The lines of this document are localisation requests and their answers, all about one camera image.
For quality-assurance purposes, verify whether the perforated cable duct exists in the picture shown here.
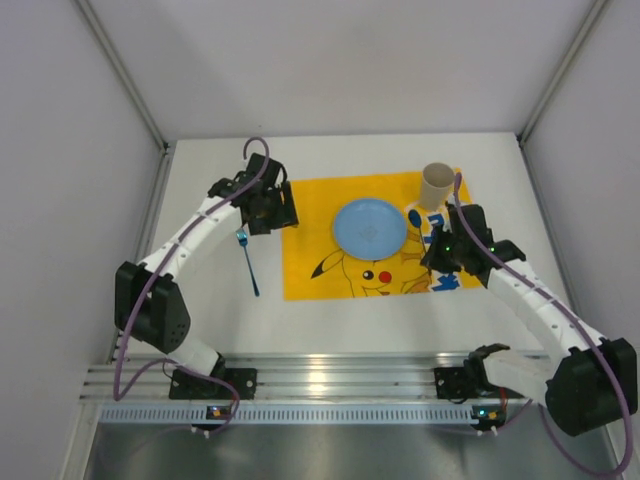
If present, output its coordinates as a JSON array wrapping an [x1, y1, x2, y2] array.
[[99, 404, 503, 425]]

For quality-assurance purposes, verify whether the left aluminium frame post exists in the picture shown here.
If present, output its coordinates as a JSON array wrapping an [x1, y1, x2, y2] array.
[[74, 0, 171, 151]]

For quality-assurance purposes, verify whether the blue metallic fork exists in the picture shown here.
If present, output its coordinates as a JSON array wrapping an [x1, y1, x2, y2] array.
[[236, 228, 260, 297]]

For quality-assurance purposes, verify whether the beige paper cup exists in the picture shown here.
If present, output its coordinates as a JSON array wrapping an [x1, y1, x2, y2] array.
[[418, 162, 455, 211]]

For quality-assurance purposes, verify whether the aluminium mounting rail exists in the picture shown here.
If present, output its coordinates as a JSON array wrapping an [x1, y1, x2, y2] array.
[[79, 352, 624, 401]]

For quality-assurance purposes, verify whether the blue metallic spoon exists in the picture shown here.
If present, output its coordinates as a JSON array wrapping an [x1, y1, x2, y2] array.
[[408, 209, 428, 252]]

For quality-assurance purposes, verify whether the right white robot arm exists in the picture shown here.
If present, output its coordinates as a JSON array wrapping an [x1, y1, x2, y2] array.
[[421, 204, 638, 437]]

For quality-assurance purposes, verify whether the light blue plate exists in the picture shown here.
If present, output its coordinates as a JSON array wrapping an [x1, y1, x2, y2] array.
[[332, 198, 408, 261]]

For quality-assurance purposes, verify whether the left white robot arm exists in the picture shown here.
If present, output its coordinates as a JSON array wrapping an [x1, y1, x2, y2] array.
[[114, 153, 298, 377]]

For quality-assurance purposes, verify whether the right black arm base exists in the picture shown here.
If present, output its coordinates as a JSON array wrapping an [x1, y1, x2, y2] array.
[[433, 367, 522, 403]]

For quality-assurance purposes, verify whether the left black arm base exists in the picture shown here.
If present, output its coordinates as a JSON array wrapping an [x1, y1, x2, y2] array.
[[168, 367, 259, 400]]

